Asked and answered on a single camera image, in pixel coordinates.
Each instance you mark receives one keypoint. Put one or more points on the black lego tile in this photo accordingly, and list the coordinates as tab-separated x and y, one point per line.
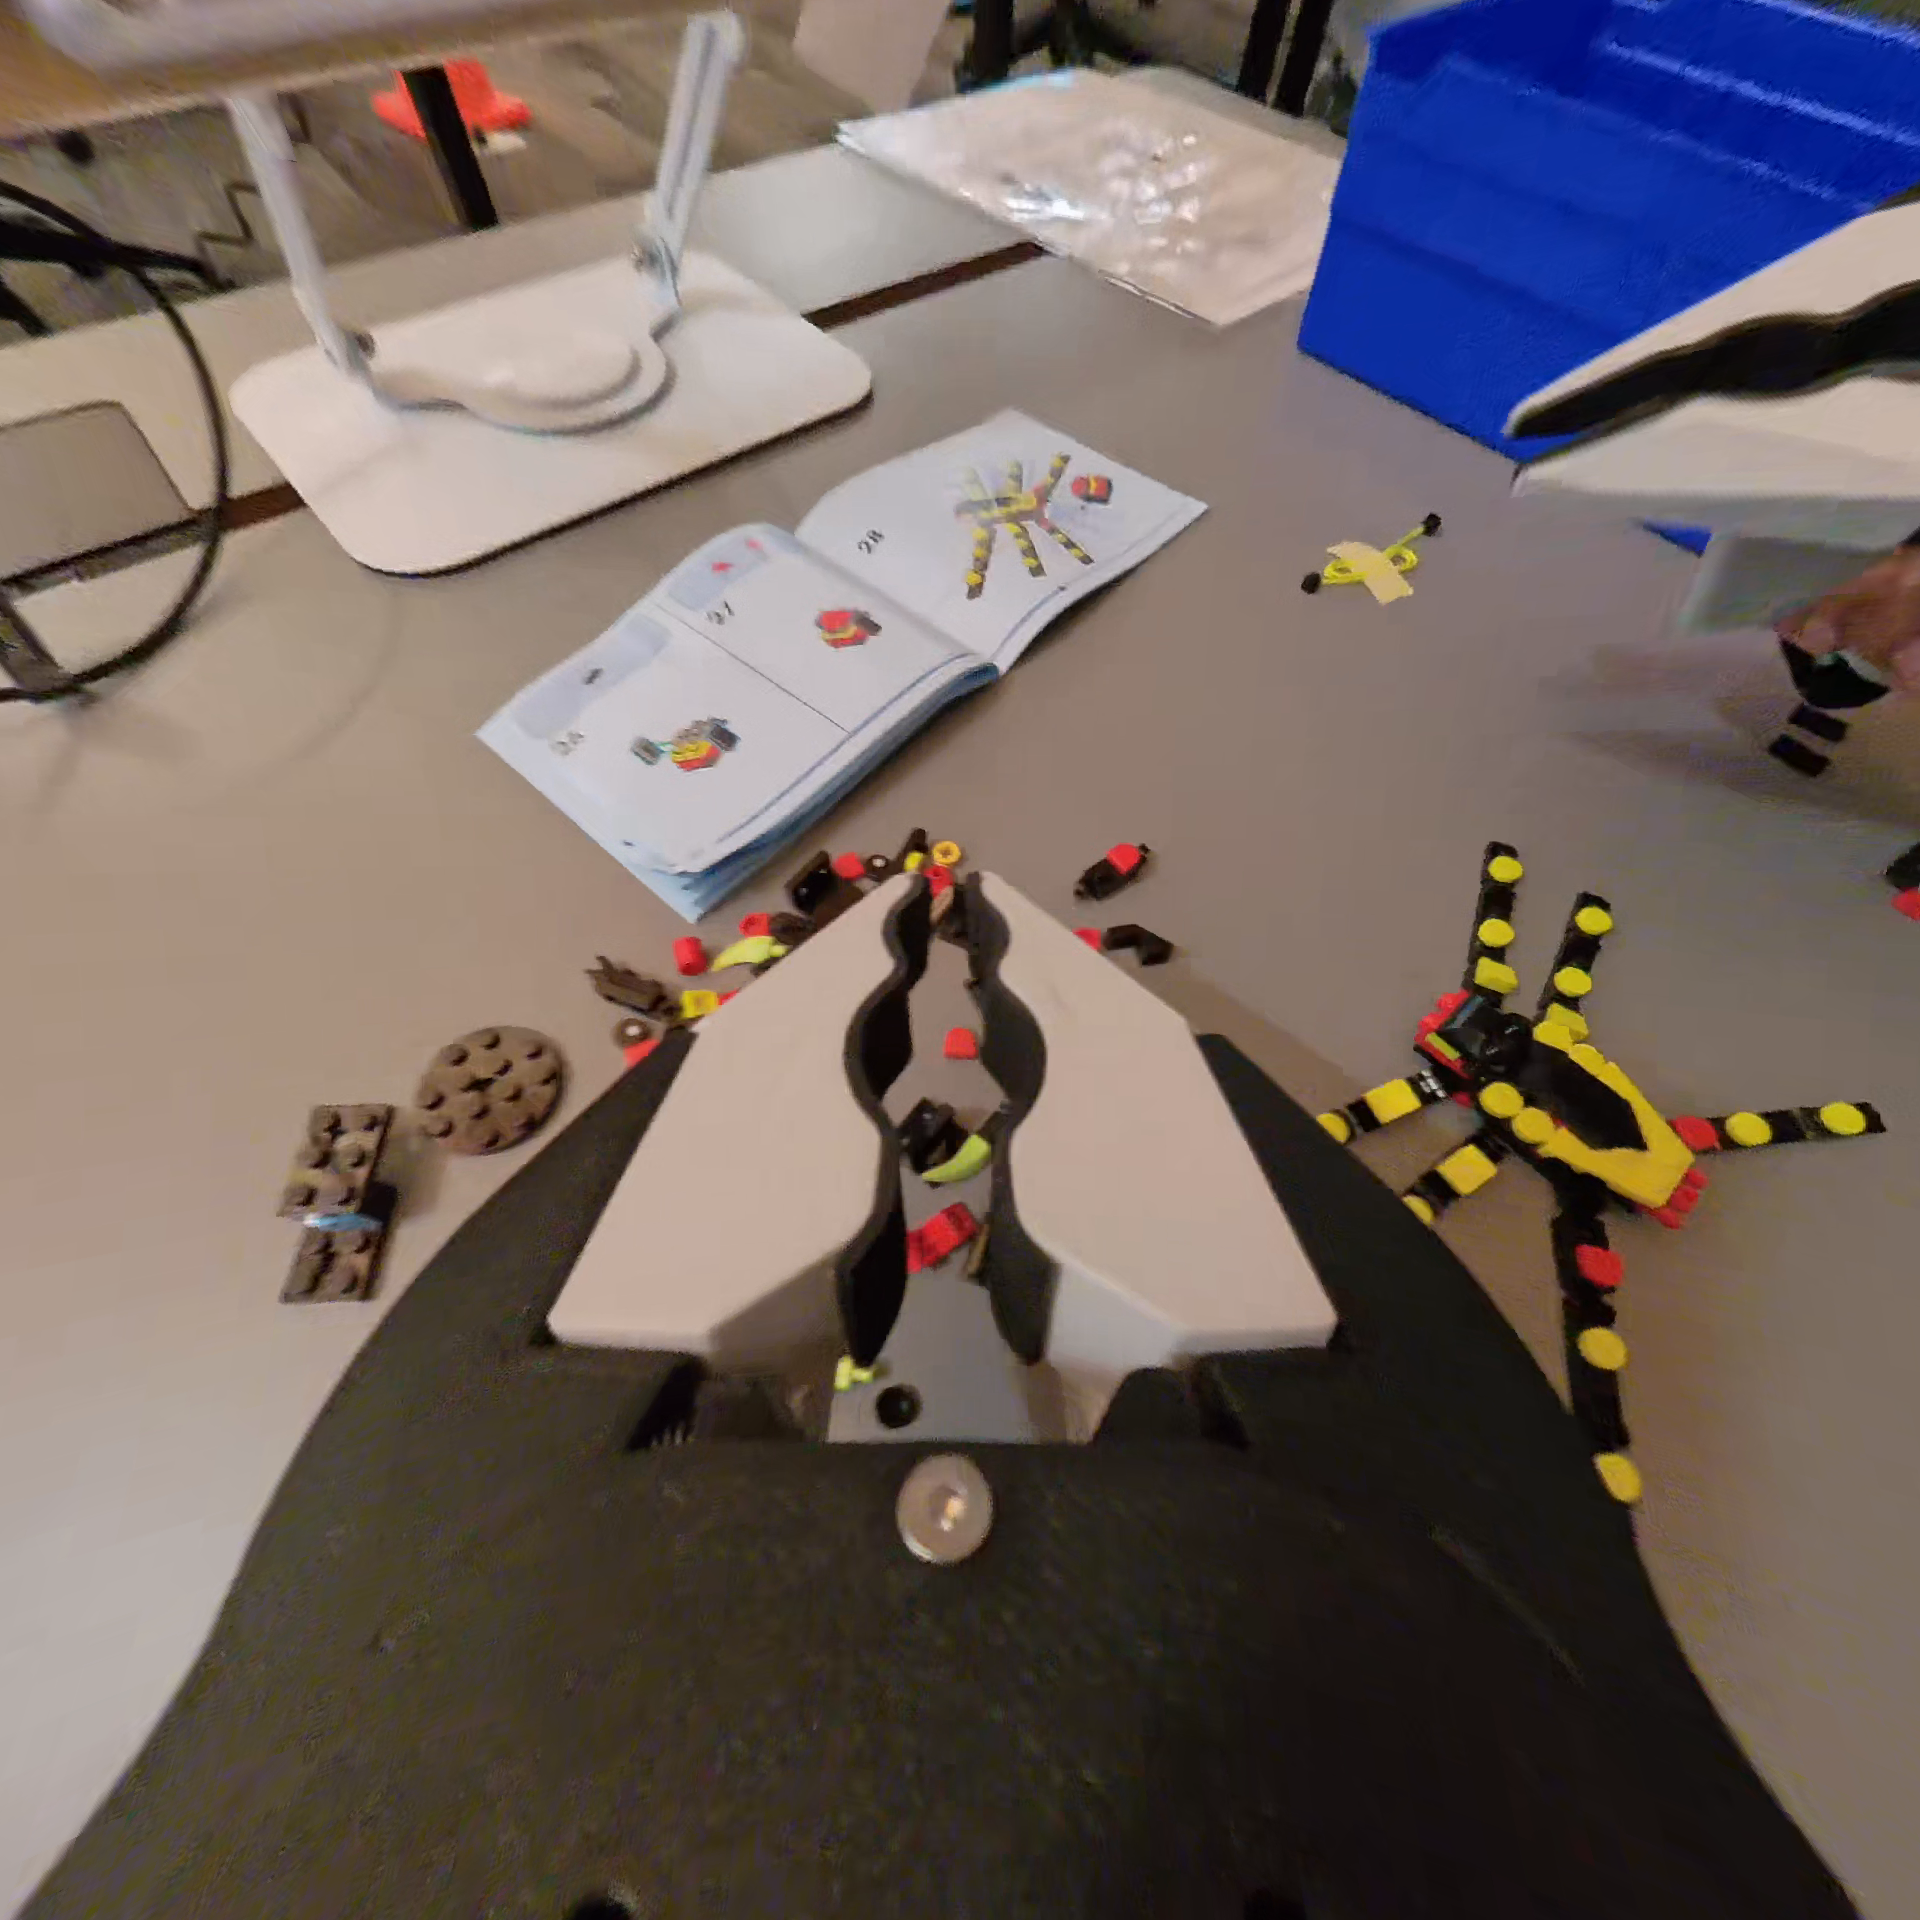
1818	723
1801	756

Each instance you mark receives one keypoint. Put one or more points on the black lego bracket assembly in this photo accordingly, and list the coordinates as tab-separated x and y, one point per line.
341	1183

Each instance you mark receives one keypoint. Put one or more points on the black yellow lego spider model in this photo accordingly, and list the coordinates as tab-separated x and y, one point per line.
1590	1108

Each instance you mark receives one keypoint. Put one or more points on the black angled lego piece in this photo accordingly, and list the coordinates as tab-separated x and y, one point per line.
1139	945

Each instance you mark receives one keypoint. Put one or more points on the black lego piece red top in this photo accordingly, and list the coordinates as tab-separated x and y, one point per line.
1112	871

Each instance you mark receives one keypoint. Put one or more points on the small red yellow lego assembly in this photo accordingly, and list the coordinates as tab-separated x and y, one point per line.
1904	885

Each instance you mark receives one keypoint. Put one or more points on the white metal stand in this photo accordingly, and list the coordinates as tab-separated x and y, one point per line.
572	433

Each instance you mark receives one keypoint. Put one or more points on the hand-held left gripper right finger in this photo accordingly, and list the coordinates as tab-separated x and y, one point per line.
1183	1201

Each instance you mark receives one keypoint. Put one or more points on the clear plastic bag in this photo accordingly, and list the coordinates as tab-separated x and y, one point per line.
1108	180

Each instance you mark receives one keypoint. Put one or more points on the lego instruction booklet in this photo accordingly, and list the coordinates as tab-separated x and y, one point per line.
838	658

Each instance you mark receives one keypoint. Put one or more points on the person's right hand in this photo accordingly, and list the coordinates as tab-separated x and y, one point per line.
1874	614

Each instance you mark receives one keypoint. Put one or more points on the nested blue plastic bins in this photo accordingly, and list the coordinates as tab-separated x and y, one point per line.
1470	226

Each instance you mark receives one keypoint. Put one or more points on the wooden board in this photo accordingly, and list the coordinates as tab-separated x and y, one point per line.
88	91

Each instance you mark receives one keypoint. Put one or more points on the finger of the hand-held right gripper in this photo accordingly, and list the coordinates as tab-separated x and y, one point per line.
1770	471
1770	301

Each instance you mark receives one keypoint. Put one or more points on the pile of lego pieces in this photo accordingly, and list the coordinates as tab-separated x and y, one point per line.
818	885

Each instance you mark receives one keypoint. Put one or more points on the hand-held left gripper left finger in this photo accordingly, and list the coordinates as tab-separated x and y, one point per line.
721	1201

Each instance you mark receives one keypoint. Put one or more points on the black round lego plate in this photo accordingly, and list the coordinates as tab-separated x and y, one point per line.
490	1087

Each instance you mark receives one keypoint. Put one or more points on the orange traffic cone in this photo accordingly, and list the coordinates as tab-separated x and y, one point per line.
450	101

